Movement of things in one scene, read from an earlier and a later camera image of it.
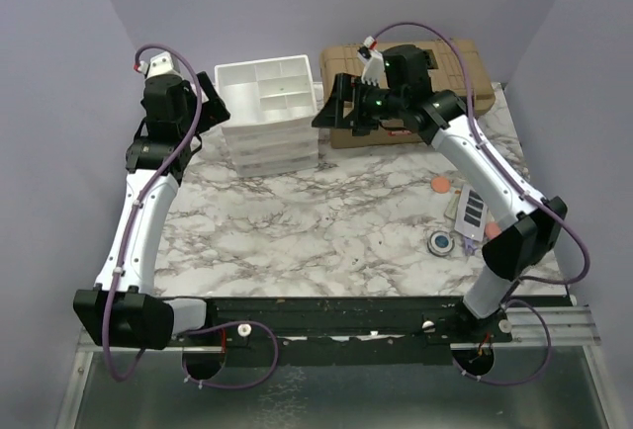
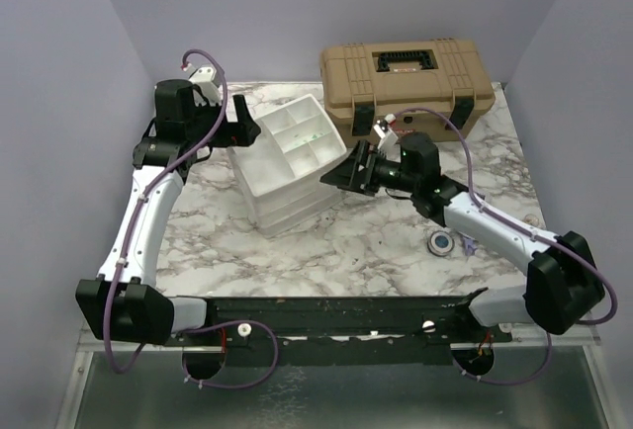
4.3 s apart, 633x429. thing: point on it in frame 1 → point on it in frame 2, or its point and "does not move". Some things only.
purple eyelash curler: x=469 y=246 does not move
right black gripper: x=349 y=87 → x=347 y=176
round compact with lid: x=441 y=243 does not move
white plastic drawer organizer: x=271 y=105 → x=279 y=172
